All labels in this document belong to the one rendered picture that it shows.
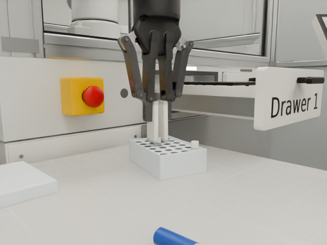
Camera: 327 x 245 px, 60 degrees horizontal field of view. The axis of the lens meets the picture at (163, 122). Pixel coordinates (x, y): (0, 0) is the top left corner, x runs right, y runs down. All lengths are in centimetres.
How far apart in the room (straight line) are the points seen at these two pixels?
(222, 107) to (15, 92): 38
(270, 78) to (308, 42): 191
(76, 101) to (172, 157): 22
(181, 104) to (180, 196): 31
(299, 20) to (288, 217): 221
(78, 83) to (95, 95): 4
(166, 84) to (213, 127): 47
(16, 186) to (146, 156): 19
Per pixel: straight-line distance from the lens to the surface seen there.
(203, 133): 88
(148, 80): 46
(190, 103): 63
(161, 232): 27
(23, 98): 56
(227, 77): 93
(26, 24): 57
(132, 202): 36
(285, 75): 58
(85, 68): 61
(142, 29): 46
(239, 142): 106
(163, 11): 45
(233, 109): 56
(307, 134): 244
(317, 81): 62
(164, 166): 42
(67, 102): 55
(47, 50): 57
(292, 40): 249
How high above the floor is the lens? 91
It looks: 9 degrees down
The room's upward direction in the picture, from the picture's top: straight up
